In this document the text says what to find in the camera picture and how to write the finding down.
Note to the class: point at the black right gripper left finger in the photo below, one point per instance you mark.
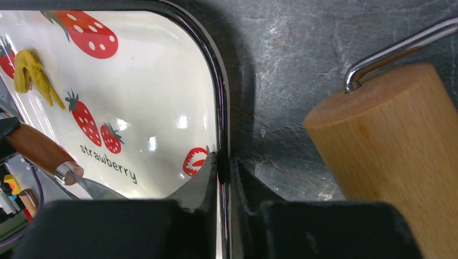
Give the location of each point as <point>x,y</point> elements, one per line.
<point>183,226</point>

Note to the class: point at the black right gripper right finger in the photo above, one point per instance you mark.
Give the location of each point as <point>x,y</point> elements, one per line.
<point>267,226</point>

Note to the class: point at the metal scraper wooden handle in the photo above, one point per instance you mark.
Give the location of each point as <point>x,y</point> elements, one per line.
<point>48,156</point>

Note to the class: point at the yellow dough scrap strip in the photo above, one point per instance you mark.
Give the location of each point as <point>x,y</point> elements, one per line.
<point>28,71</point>

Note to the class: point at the white strawberry tray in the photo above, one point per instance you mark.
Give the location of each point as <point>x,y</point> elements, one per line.
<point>144,93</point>

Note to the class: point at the wooden dough roller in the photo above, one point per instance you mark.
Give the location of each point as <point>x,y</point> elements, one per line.
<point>391,135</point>

